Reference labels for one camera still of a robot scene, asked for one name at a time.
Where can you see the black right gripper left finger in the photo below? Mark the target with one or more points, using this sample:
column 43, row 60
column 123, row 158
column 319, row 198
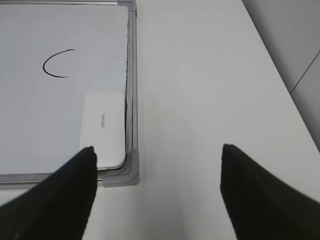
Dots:
column 57, row 208

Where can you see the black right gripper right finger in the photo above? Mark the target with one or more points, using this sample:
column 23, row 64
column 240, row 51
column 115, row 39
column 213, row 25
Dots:
column 260, row 205

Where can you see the white rectangular board eraser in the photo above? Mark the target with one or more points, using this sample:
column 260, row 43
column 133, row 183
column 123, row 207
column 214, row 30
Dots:
column 103, row 128

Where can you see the white framed whiteboard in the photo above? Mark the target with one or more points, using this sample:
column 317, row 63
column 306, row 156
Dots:
column 52, row 54

